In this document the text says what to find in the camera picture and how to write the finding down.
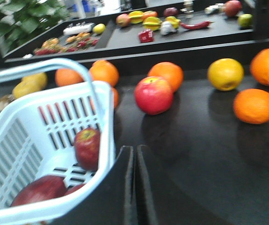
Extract pink mango rear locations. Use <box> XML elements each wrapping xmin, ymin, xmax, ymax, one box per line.
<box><xmin>115</xmin><ymin>14</ymin><xmax>131</xmax><ymax>28</ymax></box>

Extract red pomegranate rear tray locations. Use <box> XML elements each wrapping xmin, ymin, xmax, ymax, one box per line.
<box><xmin>223</xmin><ymin>0</ymin><xmax>242</xmax><ymax>17</ymax></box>

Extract small yellow lemon rear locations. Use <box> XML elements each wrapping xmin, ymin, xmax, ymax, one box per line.
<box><xmin>92</xmin><ymin>23</ymin><xmax>106</xmax><ymax>35</ymax></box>

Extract cherry tomato vines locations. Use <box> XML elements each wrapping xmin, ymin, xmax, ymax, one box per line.
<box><xmin>33</xmin><ymin>32</ymin><xmax>99</xmax><ymax>56</ymax></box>

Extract black wooden fruit display table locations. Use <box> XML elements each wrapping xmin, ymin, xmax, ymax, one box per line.
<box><xmin>0</xmin><ymin>39</ymin><xmax>269</xmax><ymax>225</ymax></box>

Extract large orange behind apple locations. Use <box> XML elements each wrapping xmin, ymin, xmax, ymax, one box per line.
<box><xmin>147</xmin><ymin>61</ymin><xmax>184</xmax><ymax>92</ymax></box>

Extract garlic bulb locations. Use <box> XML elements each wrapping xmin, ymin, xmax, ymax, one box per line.
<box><xmin>160</xmin><ymin>21</ymin><xmax>177</xmax><ymax>36</ymax></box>

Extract yellow starfruit large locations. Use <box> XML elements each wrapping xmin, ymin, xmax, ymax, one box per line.
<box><xmin>142</xmin><ymin>16</ymin><xmax>162</xmax><ymax>31</ymax></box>

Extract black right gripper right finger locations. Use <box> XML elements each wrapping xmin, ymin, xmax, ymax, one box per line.
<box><xmin>135</xmin><ymin>145</ymin><xmax>226</xmax><ymax>225</ymax></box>

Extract yellow pear front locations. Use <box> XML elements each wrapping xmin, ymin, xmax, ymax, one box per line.
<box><xmin>12</xmin><ymin>81</ymin><xmax>41</xmax><ymax>99</ymax></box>

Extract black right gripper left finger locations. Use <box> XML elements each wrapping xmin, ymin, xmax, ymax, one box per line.
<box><xmin>52</xmin><ymin>146</ymin><xmax>134</xmax><ymax>225</ymax></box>

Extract small orange right pair left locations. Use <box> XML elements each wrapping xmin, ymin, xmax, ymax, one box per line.
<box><xmin>233</xmin><ymin>89</ymin><xmax>269</xmax><ymax>125</ymax></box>

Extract dark purple plum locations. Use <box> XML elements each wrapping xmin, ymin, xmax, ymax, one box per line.
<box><xmin>163</xmin><ymin>7</ymin><xmax>179</xmax><ymax>17</ymax></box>

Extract knobbed orange left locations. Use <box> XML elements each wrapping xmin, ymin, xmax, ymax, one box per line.
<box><xmin>55</xmin><ymin>68</ymin><xmax>84</xmax><ymax>87</ymax></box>

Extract red bell pepper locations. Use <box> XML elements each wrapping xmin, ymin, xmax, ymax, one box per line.
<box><xmin>138</xmin><ymin>29</ymin><xmax>154</xmax><ymax>43</ymax></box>

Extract starfruit rear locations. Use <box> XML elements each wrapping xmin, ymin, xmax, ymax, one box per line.
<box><xmin>128</xmin><ymin>10</ymin><xmax>143</xmax><ymax>24</ymax></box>

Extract yellow pear rear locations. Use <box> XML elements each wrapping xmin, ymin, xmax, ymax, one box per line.
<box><xmin>22</xmin><ymin>72</ymin><xmax>48</xmax><ymax>90</ymax></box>

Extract white plastic box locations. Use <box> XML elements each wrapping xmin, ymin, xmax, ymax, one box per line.
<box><xmin>63</xmin><ymin>22</ymin><xmax>95</xmax><ymax>35</ymax></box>

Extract yellow starfruit small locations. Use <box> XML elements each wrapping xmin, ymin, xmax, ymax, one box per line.
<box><xmin>165</xmin><ymin>16</ymin><xmax>181</xmax><ymax>30</ymax></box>

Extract black rear display tray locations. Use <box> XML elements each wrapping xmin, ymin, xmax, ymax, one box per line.
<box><xmin>5</xmin><ymin>1</ymin><xmax>253</xmax><ymax>66</ymax></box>

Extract red chili pepper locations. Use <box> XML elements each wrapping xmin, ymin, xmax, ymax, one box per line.
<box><xmin>179</xmin><ymin>21</ymin><xmax>212</xmax><ymax>30</ymax></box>

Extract potted green plant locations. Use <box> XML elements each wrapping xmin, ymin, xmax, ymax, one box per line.
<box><xmin>0</xmin><ymin>0</ymin><xmax>69</xmax><ymax>55</ymax></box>

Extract knobbed orange right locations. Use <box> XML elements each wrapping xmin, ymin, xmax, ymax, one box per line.
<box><xmin>89</xmin><ymin>60</ymin><xmax>119</xmax><ymax>87</ymax></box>

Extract light blue plastic basket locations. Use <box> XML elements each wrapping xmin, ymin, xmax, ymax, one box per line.
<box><xmin>0</xmin><ymin>58</ymin><xmax>115</xmax><ymax>225</ymax></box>

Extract red apple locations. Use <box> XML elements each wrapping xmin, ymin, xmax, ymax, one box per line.
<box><xmin>10</xmin><ymin>175</ymin><xmax>67</xmax><ymax>207</ymax></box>
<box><xmin>74</xmin><ymin>127</ymin><xmax>100</xmax><ymax>171</ymax></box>
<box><xmin>134</xmin><ymin>76</ymin><xmax>173</xmax><ymax>115</ymax></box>

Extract small green lemon rear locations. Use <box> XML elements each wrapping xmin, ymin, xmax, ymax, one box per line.
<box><xmin>238</xmin><ymin>14</ymin><xmax>253</xmax><ymax>28</ymax></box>

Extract yellow pear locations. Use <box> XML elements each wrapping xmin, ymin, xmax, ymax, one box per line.
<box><xmin>22</xmin><ymin>72</ymin><xmax>48</xmax><ymax>90</ymax></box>
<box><xmin>12</xmin><ymin>81</ymin><xmax>41</xmax><ymax>99</ymax></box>

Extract yellow round citrus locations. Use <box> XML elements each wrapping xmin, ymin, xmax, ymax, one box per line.
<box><xmin>207</xmin><ymin>58</ymin><xmax>244</xmax><ymax>91</ymax></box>

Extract knobbed orange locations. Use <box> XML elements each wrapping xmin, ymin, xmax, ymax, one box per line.
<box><xmin>89</xmin><ymin>60</ymin><xmax>119</xmax><ymax>87</ymax></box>
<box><xmin>55</xmin><ymin>68</ymin><xmax>84</xmax><ymax>87</ymax></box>

